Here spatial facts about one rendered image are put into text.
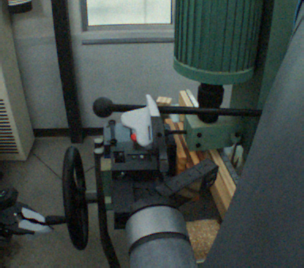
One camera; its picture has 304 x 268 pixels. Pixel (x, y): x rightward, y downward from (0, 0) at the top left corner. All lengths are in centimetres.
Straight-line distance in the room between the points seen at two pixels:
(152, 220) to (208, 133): 38
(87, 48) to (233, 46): 160
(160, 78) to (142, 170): 176
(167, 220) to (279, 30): 42
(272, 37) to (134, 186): 38
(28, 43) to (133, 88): 83
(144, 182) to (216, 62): 26
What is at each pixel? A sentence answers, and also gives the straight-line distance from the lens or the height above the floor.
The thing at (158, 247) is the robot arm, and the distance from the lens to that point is 32.
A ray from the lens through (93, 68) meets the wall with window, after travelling 211.
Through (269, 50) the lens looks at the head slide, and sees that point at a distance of 60.
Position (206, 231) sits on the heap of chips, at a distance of 59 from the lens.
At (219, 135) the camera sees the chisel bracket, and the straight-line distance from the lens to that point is 70.
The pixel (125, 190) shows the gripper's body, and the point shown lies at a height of 113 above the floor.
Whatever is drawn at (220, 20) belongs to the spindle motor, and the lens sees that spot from 53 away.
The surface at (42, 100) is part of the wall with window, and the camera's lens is 231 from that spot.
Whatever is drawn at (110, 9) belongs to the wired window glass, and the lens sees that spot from 204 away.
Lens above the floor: 141
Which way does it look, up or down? 31 degrees down
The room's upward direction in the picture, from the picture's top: straight up
